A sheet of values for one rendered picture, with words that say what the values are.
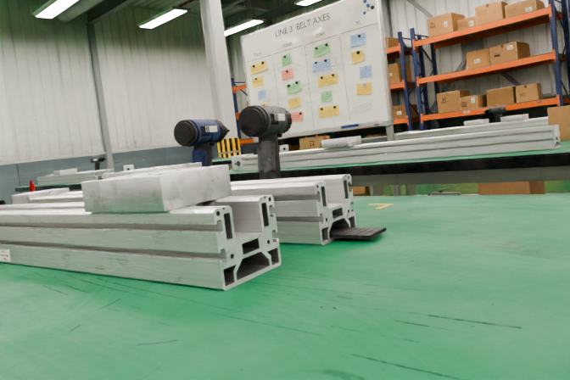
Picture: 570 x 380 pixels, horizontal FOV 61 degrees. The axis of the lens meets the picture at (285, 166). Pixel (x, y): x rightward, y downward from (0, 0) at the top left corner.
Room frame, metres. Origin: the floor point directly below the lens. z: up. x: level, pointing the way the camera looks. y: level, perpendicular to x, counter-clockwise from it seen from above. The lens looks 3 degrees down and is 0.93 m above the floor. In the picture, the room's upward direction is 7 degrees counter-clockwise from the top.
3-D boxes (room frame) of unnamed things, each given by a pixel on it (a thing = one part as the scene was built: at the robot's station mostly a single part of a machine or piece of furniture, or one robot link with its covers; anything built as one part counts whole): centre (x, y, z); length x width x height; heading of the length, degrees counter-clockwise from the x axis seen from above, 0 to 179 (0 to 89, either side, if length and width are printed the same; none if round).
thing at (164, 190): (0.61, 0.17, 0.87); 0.16 x 0.11 x 0.07; 53
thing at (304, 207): (0.92, 0.25, 0.82); 0.80 x 0.10 x 0.09; 53
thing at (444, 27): (9.84, -4.36, 1.58); 2.83 x 0.98 x 3.15; 46
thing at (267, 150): (0.98, 0.01, 0.89); 0.20 x 0.08 x 0.22; 157
